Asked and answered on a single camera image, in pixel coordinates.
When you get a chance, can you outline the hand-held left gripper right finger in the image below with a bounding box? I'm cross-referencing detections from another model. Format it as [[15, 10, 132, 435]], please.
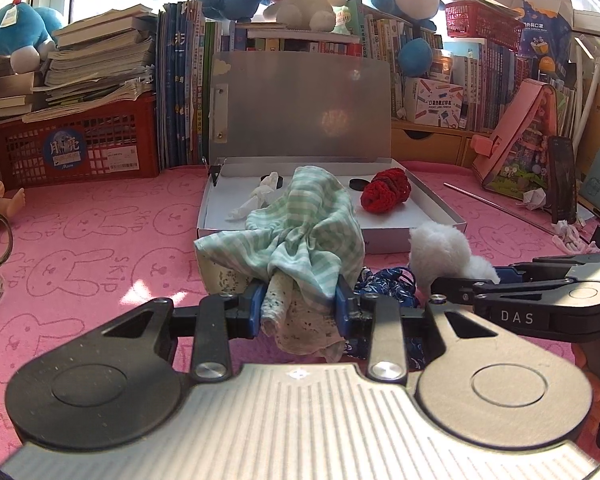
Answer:
[[336, 277, 501, 382]]

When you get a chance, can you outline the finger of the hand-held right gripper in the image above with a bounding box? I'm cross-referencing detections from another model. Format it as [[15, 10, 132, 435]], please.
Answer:
[[497, 252, 600, 283], [432, 277, 576, 306]]

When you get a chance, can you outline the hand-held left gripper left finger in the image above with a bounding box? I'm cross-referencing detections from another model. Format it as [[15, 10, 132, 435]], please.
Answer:
[[100, 280, 267, 382]]

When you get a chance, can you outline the white fluffy plush toy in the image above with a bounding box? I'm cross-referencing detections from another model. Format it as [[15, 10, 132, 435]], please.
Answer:
[[408, 221, 501, 293]]

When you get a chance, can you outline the blue patterned pouch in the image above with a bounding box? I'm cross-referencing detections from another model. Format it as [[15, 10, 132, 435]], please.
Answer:
[[345, 266, 428, 373]]

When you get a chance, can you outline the green checked cloth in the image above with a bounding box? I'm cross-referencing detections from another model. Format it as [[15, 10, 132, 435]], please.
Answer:
[[194, 166, 366, 361]]

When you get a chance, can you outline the white tissue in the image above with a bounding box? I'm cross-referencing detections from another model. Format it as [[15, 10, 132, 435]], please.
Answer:
[[225, 182, 276, 221]]

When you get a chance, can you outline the red crochet piece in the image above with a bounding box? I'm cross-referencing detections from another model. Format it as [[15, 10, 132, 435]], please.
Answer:
[[361, 169, 412, 215]]

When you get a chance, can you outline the grey cardboard box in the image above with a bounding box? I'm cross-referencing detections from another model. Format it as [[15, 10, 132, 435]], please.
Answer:
[[196, 50, 467, 256]]

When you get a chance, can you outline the thin metal rod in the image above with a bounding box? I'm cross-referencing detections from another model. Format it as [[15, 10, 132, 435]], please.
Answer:
[[443, 182, 556, 235]]

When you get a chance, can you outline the white pink cloth strip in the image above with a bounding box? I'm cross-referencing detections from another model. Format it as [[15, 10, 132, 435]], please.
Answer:
[[551, 220, 600, 254]]

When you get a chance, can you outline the white folded paper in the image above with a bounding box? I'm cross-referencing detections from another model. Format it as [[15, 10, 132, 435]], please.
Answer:
[[516, 187, 548, 209]]

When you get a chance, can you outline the pink house toy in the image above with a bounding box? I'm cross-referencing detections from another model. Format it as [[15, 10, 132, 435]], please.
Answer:
[[471, 80, 578, 196]]

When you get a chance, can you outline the wooden drawer unit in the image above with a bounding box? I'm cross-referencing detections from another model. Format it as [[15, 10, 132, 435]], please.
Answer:
[[390, 120, 486, 170]]

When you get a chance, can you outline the pink rabbit print mat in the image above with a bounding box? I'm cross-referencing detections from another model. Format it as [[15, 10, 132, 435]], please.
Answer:
[[0, 160, 600, 466]]

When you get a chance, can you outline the white stationery box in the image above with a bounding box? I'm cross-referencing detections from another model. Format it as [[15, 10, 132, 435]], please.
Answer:
[[404, 77, 465, 128]]

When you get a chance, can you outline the row of shelf books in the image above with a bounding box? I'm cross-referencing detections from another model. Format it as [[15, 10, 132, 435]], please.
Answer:
[[220, 2, 576, 133]]

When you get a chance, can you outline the white desk lamp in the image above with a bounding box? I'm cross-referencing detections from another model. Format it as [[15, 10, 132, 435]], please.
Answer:
[[572, 35, 600, 146]]

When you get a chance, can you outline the large red plastic basket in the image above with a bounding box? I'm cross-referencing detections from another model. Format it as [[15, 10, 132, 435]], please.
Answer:
[[0, 94, 161, 191]]

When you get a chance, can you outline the row of blue books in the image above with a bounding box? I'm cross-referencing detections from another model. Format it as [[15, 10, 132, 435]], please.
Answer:
[[156, 1, 221, 170]]

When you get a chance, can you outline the blue printed carton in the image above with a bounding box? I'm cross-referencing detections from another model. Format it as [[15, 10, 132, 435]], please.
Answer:
[[511, 0, 573, 83]]

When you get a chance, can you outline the small red basket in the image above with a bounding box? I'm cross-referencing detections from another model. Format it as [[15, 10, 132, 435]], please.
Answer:
[[445, 0, 525, 38]]

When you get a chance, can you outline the brown-haired doll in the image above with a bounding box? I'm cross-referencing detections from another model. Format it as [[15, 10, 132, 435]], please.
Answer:
[[0, 180, 26, 241]]

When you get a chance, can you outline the stack of lying books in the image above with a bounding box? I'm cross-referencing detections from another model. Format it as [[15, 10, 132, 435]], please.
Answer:
[[0, 4, 158, 125]]

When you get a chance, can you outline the blue white cat plush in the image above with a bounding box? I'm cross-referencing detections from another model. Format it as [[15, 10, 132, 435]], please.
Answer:
[[0, 0, 66, 72]]

